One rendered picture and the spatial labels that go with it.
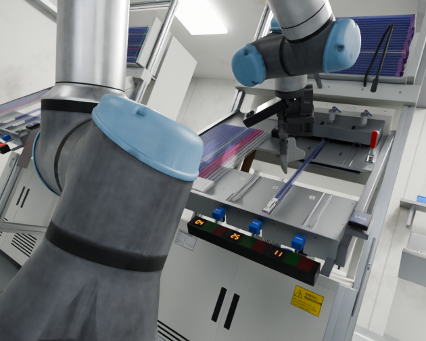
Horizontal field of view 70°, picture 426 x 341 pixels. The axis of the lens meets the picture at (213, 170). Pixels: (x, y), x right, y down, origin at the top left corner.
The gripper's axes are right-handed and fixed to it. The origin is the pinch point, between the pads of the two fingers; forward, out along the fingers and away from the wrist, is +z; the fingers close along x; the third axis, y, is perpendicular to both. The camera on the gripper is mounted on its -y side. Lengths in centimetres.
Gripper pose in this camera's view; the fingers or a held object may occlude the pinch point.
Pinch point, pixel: (283, 157)
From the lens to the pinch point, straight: 85.1
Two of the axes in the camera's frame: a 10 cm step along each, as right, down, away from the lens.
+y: 9.6, -0.1, -2.7
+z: 1.7, 7.9, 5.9
